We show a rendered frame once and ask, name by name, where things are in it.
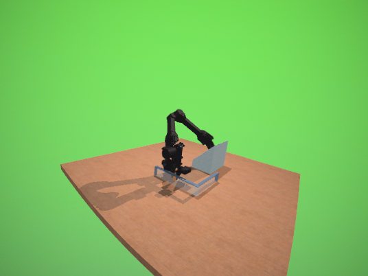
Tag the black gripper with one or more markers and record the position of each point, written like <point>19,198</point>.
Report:
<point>181,169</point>

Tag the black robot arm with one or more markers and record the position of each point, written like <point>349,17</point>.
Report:
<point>170,149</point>

